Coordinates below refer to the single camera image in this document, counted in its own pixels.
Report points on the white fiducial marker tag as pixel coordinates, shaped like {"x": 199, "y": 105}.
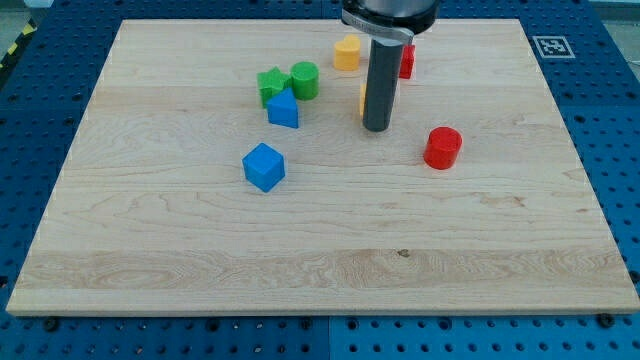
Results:
{"x": 553, "y": 47}

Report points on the black robot arm flange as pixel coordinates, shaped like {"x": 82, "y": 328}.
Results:
{"x": 399, "y": 20}

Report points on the yellow heart block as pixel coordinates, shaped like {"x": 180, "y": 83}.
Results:
{"x": 347, "y": 53}

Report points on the green cylinder block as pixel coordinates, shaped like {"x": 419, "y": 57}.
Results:
{"x": 305, "y": 80}

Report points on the blue cube block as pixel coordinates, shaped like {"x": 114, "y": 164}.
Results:
{"x": 264, "y": 167}

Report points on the green star block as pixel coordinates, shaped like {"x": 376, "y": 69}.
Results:
{"x": 272, "y": 82}

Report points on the blue triangle block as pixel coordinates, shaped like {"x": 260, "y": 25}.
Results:
{"x": 282, "y": 109}

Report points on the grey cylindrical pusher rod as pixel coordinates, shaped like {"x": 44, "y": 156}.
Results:
{"x": 382, "y": 76}

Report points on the wooden board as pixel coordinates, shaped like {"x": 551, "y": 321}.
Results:
{"x": 152, "y": 214}

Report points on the yellow block behind rod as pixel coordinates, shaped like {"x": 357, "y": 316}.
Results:
{"x": 362, "y": 96}

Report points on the red block behind rod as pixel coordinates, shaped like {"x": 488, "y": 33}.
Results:
{"x": 407, "y": 62}

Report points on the red cylinder block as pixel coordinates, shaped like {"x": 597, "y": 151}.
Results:
{"x": 442, "y": 147}

